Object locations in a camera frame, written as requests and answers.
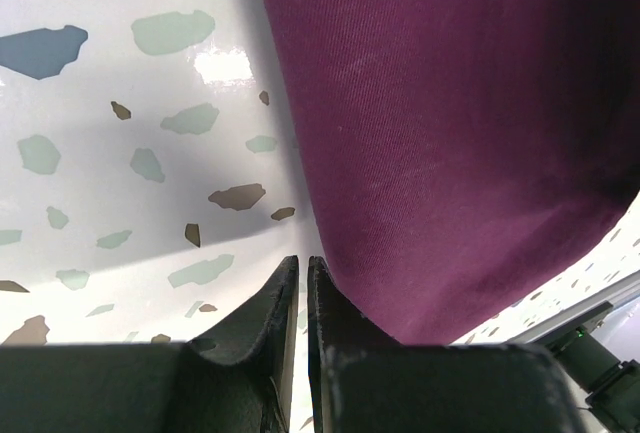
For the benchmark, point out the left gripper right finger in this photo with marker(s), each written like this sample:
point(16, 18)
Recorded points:
point(362, 380)

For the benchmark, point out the purple cloth mat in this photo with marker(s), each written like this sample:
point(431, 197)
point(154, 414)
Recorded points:
point(459, 153)

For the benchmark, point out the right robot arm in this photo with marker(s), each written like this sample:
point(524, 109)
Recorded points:
point(611, 385)

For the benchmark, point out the aluminium rail frame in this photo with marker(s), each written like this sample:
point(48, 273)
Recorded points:
point(597, 306)

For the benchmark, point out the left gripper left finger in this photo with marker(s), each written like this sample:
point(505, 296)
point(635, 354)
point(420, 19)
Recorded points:
point(234, 377)

